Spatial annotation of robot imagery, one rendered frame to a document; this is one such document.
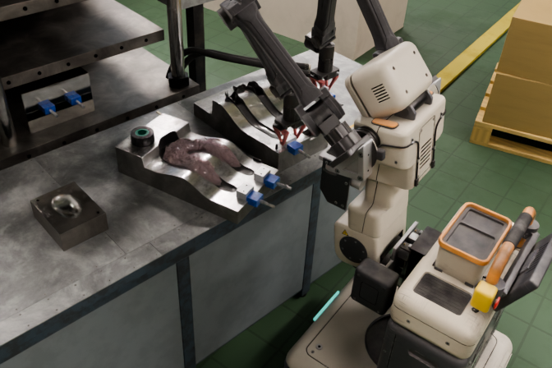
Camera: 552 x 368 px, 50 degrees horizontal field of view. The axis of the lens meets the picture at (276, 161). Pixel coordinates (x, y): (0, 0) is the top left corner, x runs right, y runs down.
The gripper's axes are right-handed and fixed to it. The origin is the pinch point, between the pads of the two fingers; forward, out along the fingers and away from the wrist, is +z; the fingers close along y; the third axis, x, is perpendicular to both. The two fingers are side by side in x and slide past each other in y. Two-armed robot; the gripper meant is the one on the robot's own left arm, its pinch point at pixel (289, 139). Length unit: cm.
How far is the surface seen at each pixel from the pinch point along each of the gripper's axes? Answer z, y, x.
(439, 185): 91, -130, -5
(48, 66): -13, 50, -79
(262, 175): 2.7, 18.7, 6.9
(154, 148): -0.4, 40.0, -25.2
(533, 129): 72, -196, 12
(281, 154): 3.0, 5.6, 2.0
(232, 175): 5.1, 24.6, -2.0
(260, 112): 1.2, -5.4, -21.7
